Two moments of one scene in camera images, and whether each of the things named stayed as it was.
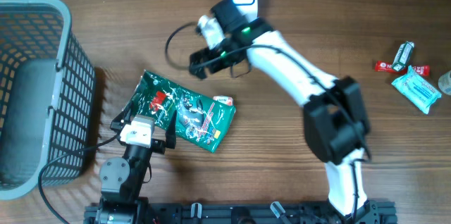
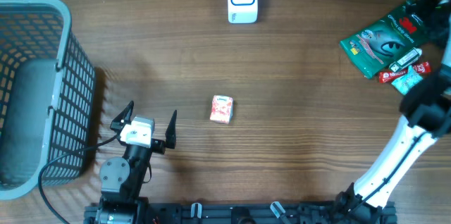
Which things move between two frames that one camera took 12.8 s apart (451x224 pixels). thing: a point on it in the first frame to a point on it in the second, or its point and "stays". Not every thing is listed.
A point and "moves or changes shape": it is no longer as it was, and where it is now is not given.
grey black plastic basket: x=47 y=98 stays
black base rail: x=382 y=212 stays
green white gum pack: x=403 y=56 moves or changes shape
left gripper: x=158 y=146 stays
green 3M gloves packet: x=201 y=120 to x=373 y=49
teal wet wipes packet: x=417 y=90 moves or changes shape
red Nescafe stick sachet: x=383 y=67 moves or changes shape
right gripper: x=196 y=56 to x=427 y=6
